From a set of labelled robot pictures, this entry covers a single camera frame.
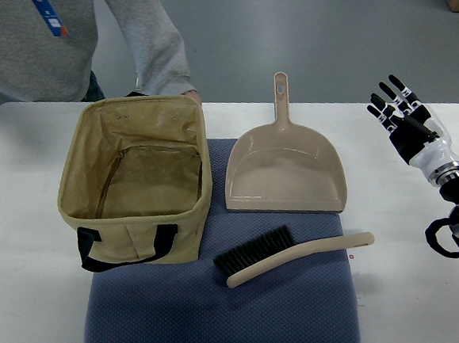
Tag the person in grey sweater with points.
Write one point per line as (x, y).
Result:
(36, 64)

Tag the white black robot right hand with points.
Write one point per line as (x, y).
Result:
(417, 134)

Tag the pink plastic dustpan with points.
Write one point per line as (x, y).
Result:
(284, 167)

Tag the yellow fabric bag black handles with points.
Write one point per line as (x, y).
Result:
(137, 182)

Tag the person's bare left hand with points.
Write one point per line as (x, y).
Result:
(194, 95)

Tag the blue seat cushion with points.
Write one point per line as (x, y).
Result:
(310, 300)

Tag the pink hand broom black bristles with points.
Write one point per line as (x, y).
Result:
(270, 250)

